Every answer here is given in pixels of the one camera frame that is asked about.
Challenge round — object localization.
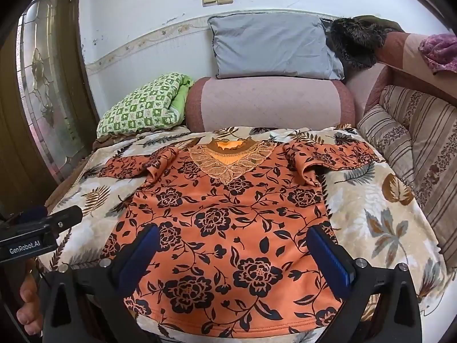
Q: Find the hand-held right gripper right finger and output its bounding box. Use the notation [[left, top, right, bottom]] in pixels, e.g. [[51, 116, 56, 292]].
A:
[[306, 226, 424, 343]]

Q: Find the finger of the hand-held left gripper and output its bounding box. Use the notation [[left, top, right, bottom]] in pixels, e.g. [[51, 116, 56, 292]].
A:
[[46, 206, 84, 228], [17, 205, 49, 223]]

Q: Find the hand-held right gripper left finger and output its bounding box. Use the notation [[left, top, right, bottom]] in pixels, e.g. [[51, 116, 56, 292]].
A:
[[34, 223, 161, 343]]

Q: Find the orange floral shirt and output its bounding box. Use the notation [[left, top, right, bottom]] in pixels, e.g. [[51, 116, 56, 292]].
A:
[[98, 136, 380, 338]]

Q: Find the beige leaf-print blanket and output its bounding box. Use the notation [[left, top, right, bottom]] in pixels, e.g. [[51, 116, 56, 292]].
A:
[[36, 125, 448, 343]]

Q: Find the small striped cushion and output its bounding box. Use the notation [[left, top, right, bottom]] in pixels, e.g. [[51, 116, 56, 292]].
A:
[[357, 104, 416, 186]]

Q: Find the wooden door with glass panel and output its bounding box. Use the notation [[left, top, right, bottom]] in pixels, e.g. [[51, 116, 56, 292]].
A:
[[0, 0, 101, 219]]

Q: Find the green patterned pillow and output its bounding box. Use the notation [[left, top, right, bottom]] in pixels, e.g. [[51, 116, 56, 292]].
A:
[[96, 72, 195, 139]]

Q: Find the large striped cushion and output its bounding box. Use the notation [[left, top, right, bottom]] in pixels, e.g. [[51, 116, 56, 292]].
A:
[[379, 85, 457, 272]]

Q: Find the dark fur-trimmed coat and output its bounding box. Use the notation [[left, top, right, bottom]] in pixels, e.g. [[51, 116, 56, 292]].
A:
[[326, 15, 406, 71]]

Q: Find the grey pillow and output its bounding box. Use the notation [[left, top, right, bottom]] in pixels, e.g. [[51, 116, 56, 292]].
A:
[[208, 13, 346, 81]]

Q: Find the purple patterned cloth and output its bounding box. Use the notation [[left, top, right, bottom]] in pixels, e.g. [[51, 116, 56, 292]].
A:
[[418, 33, 457, 75]]

